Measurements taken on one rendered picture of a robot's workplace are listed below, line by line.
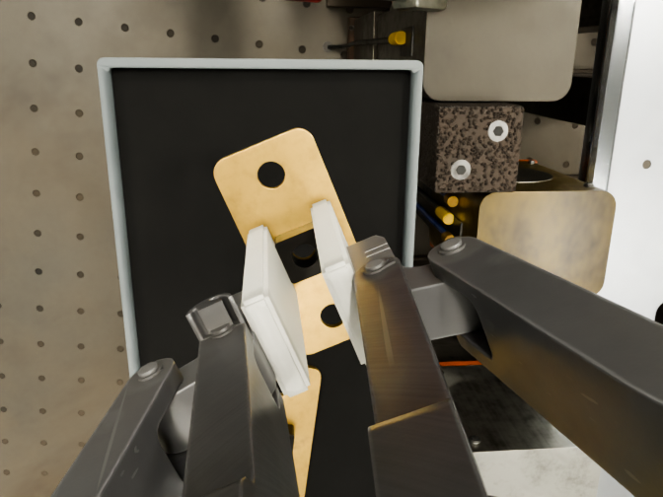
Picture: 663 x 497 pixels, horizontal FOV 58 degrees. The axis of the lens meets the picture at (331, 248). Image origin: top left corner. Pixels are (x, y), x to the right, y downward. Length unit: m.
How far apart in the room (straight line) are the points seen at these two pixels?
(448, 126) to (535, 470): 0.24
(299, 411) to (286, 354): 0.17
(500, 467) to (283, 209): 0.27
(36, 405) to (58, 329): 0.12
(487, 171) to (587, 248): 0.10
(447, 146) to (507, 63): 0.06
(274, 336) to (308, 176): 0.08
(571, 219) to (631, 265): 0.14
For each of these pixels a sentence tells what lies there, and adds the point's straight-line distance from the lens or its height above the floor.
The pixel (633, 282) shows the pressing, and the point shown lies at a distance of 0.55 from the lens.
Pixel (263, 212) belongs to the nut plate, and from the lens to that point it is 0.22.
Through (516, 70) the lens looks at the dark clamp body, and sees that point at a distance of 0.38.
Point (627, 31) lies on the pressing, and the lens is 0.50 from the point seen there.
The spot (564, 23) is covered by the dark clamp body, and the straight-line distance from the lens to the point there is 0.39.
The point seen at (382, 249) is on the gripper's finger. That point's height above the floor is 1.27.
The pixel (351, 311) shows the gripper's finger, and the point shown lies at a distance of 0.15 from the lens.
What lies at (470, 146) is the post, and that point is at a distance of 0.35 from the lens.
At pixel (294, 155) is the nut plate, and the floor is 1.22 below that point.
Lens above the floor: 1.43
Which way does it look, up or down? 72 degrees down
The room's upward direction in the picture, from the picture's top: 163 degrees clockwise
